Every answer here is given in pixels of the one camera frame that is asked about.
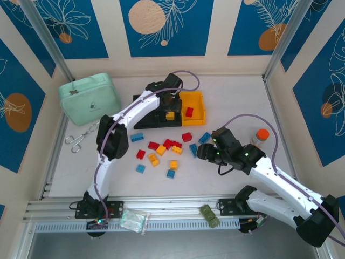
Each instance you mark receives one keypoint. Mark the clear plastic bag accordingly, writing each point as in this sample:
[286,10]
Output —
[133,219]

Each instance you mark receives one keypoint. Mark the long aluminium table rail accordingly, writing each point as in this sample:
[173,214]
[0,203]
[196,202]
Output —
[175,201]

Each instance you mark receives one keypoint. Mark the aluminium frame post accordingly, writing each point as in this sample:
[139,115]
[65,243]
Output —
[46,35]
[286,35]

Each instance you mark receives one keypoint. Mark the metal scissor tongs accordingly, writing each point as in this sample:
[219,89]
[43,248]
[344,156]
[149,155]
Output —
[86,133]

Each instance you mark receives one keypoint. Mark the black plastic bin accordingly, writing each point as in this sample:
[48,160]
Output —
[145,122]
[168,123]

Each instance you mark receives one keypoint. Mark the red lego brick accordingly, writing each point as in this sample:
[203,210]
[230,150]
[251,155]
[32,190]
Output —
[167,143]
[176,143]
[189,112]
[153,145]
[186,137]
[140,154]

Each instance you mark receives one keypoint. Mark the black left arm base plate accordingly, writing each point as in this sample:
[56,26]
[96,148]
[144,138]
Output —
[116,209]

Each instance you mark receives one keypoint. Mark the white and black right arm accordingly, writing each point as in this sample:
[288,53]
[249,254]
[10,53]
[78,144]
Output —
[283,180]

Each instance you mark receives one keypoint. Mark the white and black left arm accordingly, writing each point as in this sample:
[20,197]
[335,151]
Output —
[102,175]

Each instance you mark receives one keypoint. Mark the olive green plastic block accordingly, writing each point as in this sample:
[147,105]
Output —
[214,222]
[205,210]
[209,215]

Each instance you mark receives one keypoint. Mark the yellow plastic bin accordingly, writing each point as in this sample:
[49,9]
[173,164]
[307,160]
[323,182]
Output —
[194,122]

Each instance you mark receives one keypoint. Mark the orange capped bottle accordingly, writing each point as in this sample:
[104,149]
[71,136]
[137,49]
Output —
[262,134]

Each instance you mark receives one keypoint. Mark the yellow lego brick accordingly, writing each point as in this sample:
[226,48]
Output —
[173,164]
[177,150]
[161,150]
[153,159]
[169,115]

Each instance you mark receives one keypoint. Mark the blue floral wall panel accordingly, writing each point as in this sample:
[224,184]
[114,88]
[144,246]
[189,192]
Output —
[297,40]
[81,40]
[29,35]
[16,81]
[250,27]
[167,46]
[318,121]

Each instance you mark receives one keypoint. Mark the aluminium side rail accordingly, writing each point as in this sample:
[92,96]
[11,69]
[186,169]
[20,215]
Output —
[275,108]
[53,164]

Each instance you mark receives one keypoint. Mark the blue lego brick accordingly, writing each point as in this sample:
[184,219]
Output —
[205,137]
[171,174]
[140,168]
[193,149]
[137,137]

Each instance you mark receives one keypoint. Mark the mint green zip case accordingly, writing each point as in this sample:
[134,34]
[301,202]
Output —
[89,99]

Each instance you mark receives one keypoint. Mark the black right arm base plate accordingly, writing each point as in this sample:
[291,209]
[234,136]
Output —
[225,207]

